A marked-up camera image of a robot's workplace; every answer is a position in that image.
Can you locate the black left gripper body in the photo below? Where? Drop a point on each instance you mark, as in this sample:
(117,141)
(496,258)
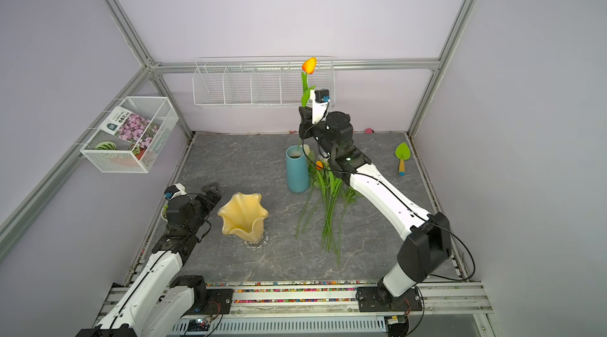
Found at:
(201,207)

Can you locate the green striped ball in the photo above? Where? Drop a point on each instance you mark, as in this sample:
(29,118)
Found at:
(106,145)

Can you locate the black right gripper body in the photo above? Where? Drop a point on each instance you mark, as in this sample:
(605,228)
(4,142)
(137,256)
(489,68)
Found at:
(322,132)

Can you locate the teal cylinder vase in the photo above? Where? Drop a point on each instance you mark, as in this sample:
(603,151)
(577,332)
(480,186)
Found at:
(297,170)

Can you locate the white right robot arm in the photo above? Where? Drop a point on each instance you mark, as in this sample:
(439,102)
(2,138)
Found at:
(426,238)

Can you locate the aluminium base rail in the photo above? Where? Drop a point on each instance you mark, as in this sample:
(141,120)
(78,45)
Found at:
(288,307)

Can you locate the seed packet purple flowers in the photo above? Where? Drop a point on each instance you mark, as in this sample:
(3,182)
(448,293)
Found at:
(130,127)

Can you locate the long white wire basket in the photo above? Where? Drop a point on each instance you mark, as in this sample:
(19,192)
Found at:
(248,82)

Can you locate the green garden trowel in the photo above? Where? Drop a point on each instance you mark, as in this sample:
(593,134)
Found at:
(403,154)

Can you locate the square white wire basket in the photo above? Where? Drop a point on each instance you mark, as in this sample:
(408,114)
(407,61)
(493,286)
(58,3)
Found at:
(128,158)

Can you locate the yellow wavy glass vase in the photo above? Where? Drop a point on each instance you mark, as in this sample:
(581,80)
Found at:
(244,216)

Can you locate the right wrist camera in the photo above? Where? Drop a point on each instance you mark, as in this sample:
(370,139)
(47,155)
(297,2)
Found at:
(320,104)

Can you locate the orange yellow tulip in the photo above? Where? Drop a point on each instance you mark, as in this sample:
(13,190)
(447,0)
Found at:
(308,68)

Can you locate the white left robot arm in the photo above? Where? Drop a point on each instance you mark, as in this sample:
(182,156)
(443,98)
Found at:
(159,297)

